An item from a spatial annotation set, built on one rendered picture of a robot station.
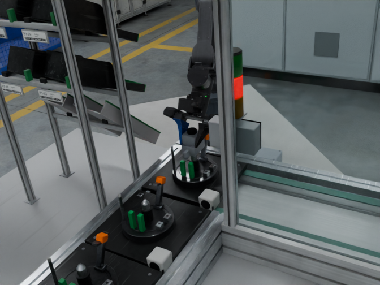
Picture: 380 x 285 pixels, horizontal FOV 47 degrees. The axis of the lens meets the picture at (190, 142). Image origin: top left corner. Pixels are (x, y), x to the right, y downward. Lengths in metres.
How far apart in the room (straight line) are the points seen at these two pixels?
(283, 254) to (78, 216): 0.66
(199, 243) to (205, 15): 0.67
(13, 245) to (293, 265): 0.80
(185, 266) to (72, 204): 0.57
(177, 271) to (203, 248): 0.09
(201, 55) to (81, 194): 0.63
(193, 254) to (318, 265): 0.30
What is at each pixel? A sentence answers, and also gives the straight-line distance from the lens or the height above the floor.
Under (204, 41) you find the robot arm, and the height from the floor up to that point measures 1.34.
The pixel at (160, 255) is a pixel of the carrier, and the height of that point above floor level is 0.99.
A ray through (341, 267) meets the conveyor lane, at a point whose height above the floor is 0.93.
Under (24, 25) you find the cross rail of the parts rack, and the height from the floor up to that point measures 1.47.
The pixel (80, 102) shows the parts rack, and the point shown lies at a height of 1.28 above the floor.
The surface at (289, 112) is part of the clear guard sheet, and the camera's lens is 0.94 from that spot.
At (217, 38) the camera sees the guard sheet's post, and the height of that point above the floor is 1.45.
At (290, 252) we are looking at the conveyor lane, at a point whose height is 0.93.
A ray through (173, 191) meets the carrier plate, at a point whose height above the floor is 0.97.
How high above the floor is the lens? 1.72
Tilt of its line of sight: 29 degrees down
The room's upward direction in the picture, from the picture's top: 5 degrees counter-clockwise
